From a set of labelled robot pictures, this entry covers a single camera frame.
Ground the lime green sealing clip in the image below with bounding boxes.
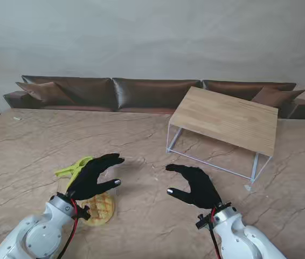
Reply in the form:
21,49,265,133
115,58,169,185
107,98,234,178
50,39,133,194
54,155,94,189

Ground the brown leather cushion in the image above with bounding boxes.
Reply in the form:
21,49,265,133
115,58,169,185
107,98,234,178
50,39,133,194
15,81,75,106
251,86,305,108

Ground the golden melon bread bun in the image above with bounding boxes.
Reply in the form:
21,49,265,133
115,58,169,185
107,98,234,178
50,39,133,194
78,193,115,227

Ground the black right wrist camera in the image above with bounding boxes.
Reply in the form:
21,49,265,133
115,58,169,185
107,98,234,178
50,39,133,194
195,214,214,230

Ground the long brown leather sofa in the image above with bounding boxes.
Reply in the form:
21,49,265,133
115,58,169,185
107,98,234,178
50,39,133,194
3,75,305,119

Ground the wooden table white metal frame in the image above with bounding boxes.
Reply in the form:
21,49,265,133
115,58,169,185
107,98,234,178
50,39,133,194
165,86,279,185

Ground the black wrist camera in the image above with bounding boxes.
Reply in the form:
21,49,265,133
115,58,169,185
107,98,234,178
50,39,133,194
75,205,91,221
195,214,214,230

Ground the red left arm cable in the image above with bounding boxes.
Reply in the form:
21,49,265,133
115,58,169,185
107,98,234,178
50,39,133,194
60,199,79,259

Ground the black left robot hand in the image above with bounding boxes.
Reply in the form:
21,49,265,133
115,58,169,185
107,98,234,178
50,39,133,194
66,153,126,202

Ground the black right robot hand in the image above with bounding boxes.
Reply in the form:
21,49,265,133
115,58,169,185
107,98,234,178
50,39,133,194
165,163,223,210

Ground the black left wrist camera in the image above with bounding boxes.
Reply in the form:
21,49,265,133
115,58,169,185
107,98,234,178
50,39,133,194
75,205,91,221

